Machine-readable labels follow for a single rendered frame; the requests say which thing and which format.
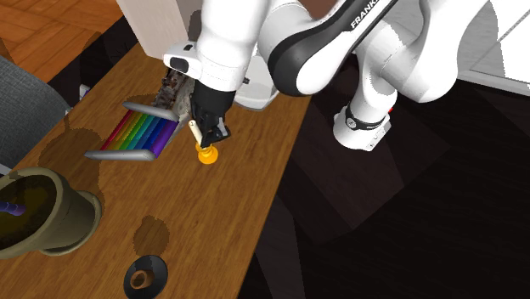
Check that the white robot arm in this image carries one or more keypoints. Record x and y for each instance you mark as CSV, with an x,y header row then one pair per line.
x,y
223,41

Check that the olive plant pot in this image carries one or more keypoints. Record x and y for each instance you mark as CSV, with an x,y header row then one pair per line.
x,y
70,215

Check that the wooden table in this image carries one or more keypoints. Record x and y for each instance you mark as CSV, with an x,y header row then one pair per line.
x,y
207,207

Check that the grey sofa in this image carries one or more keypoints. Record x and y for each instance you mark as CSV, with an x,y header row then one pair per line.
x,y
25,107

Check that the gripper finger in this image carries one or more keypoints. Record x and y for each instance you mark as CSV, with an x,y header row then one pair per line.
x,y
224,129
208,138

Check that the purple plant stem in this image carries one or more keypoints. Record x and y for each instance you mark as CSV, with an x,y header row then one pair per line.
x,y
12,208

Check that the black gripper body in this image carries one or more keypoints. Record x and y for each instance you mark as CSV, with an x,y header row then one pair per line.
x,y
209,103

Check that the white wooden cabinet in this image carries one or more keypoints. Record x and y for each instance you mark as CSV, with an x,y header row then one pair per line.
x,y
153,25

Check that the dark robot stand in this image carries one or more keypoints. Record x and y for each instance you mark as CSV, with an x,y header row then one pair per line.
x,y
352,186

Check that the brown and grey rough figure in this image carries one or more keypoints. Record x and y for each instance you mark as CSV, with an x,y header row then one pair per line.
x,y
174,95

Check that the rainbow xylophone with grey rails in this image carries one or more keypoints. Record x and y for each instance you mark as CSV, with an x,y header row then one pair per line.
x,y
140,132

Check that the black disc with brown hole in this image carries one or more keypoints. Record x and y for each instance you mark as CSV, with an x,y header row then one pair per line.
x,y
155,267

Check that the cream stick with yellow knob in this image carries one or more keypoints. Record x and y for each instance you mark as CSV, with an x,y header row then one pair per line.
x,y
207,155

